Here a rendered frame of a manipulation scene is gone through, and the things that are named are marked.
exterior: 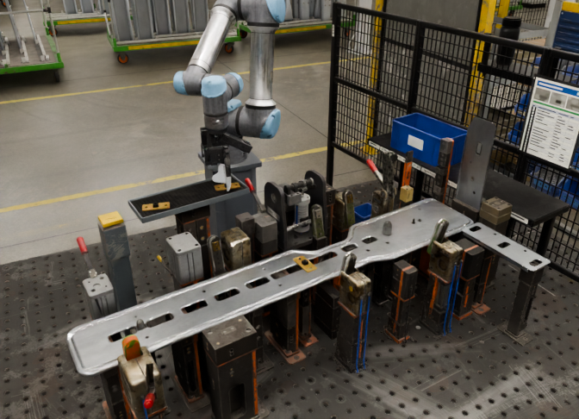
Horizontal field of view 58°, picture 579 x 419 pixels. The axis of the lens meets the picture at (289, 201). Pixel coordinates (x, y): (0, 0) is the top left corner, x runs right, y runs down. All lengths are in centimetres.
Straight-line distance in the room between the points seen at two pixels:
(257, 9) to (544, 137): 115
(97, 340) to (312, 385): 65
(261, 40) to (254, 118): 28
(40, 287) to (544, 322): 188
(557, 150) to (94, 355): 169
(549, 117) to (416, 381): 106
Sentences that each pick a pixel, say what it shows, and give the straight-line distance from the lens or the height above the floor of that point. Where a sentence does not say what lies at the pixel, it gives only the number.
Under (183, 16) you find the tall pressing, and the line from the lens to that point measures 873.
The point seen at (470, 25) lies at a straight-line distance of 380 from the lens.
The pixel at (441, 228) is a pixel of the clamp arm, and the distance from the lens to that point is 173.
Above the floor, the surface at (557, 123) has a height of 130.
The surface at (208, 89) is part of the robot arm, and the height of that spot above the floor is 151.
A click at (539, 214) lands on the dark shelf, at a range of 207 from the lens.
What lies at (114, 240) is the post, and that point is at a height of 110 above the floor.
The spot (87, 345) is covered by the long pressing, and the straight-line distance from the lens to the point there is 149.
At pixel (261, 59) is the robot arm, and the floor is 151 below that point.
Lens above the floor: 198
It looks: 29 degrees down
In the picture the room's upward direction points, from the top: straight up
